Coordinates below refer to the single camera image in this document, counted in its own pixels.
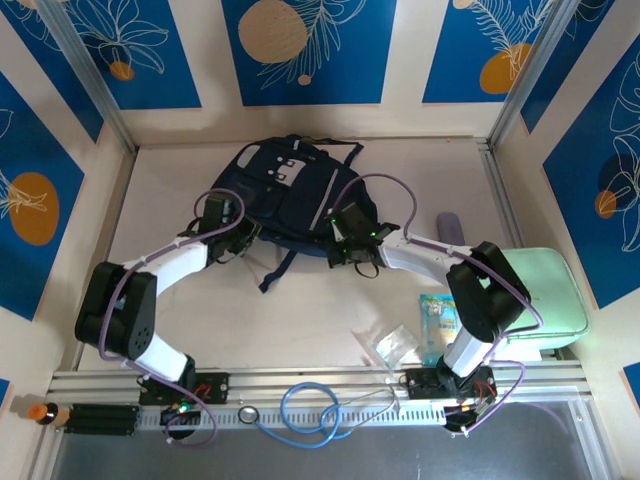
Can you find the navy blue backpack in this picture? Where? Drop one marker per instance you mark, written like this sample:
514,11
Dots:
300,200

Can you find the grey purple pencil case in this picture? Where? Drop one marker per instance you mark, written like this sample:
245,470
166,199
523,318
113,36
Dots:
450,227

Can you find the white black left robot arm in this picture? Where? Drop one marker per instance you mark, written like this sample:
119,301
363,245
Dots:
180,260

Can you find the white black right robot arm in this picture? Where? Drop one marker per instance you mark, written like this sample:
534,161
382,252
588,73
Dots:
410,255

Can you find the clear plastic bag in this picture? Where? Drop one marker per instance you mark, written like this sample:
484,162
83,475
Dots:
395,345

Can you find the light blue snack packet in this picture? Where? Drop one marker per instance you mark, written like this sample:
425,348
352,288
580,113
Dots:
435,325

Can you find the blue stethoscope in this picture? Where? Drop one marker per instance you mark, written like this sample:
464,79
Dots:
300,410

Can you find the mint green zip case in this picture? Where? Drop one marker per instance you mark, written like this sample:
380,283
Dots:
550,300

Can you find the black ribbed block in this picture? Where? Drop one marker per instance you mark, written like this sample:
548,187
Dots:
102,420

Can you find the brown bottle orange cap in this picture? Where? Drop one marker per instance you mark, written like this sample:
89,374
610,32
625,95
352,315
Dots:
47,414

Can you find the blue floral wall poster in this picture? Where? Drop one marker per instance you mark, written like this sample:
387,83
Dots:
55,65
565,75
310,50
150,75
30,165
600,240
465,60

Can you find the aluminium table rail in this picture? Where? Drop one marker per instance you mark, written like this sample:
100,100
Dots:
300,374

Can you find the aluminium frame post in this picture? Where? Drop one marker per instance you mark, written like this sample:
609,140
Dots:
95,85
525,85

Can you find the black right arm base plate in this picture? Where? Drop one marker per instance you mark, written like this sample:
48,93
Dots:
422,385

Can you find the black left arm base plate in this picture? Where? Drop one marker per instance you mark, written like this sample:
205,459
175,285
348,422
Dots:
215,387

